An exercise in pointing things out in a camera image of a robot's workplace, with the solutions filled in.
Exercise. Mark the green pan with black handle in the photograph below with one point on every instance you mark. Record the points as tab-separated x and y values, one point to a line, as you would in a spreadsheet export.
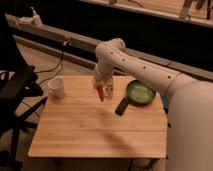
137	94

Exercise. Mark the black office chair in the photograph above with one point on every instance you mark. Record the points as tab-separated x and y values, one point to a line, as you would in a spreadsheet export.
17	81

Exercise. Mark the white ceramic cup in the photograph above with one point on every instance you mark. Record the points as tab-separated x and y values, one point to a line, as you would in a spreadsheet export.
56	87

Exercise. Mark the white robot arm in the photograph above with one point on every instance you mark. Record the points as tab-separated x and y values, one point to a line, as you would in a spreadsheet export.
190	114

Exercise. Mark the white spray bottle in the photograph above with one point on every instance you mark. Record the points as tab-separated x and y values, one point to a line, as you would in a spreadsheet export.
36	17

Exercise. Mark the long metal rail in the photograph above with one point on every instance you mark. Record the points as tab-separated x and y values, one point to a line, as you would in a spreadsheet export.
88	45

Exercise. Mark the red pepper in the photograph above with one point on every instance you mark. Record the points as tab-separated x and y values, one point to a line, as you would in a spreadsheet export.
100	91

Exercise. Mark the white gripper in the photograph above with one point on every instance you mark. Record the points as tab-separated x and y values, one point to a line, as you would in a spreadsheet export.
104	79

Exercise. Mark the wooden table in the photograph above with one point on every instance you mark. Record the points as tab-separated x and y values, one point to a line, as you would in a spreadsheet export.
81	125

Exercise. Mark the blue box on floor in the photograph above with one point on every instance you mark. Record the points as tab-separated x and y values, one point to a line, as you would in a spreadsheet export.
165	103

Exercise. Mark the clear glass bottle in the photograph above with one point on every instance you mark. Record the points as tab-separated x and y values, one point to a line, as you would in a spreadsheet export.
108	89

